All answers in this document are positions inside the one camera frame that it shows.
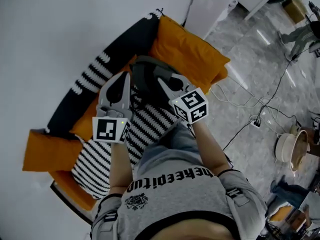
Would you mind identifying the white cabinet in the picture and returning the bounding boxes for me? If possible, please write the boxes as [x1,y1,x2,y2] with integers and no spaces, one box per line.
[185,0,245,40]

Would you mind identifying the orange square cushion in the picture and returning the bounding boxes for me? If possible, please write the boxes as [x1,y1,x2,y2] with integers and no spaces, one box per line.
[22,128,84,173]
[148,15,231,95]

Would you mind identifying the black backpack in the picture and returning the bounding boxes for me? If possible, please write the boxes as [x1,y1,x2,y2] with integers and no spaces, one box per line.
[129,55,183,113]

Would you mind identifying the dark cabinet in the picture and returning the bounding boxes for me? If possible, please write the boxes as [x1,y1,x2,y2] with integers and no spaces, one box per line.
[303,127,320,158]

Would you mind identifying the orange back cushion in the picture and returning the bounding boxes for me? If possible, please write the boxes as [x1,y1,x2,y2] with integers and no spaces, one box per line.
[69,99,101,143]
[109,55,139,82]

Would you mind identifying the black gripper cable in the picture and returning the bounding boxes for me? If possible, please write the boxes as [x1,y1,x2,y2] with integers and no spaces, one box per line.
[185,122,196,139]

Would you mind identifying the person's left forearm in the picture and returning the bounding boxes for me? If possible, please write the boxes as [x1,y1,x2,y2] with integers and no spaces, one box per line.
[108,140,134,198]

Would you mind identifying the person's grey t-shirt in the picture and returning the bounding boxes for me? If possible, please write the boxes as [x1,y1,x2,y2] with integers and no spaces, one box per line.
[89,158,269,240]

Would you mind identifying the person's blue jeans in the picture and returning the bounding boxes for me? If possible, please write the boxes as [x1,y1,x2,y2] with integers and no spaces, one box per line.
[135,123,204,175]

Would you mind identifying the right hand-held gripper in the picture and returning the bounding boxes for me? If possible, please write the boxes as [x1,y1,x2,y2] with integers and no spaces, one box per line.
[157,73,210,125]

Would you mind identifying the person's right forearm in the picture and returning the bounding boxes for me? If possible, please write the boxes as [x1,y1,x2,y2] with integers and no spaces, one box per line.
[191,119,233,178]

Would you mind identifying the black white striped blanket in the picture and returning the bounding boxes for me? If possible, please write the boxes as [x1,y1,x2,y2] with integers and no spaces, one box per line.
[71,83,181,200]

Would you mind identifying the white floor cable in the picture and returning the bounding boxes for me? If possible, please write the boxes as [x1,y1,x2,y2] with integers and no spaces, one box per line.
[209,83,284,140]

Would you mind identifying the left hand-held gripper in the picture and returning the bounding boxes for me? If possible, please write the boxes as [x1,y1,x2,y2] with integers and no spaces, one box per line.
[91,71,133,145]

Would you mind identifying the black floor cable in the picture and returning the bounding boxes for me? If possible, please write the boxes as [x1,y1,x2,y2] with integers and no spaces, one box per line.
[221,55,316,153]

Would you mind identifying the orange sofa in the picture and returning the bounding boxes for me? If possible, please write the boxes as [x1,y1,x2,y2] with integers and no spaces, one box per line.
[22,8,231,212]

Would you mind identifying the small orange cushion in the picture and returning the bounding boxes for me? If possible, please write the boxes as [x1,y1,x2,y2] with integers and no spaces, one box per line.
[269,204,294,223]

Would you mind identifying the black knitted throw white stripes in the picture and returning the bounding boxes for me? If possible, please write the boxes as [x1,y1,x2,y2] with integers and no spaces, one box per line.
[45,8,165,140]

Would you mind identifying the brown box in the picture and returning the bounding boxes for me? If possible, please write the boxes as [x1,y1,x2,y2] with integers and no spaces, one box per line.
[283,0,308,24]

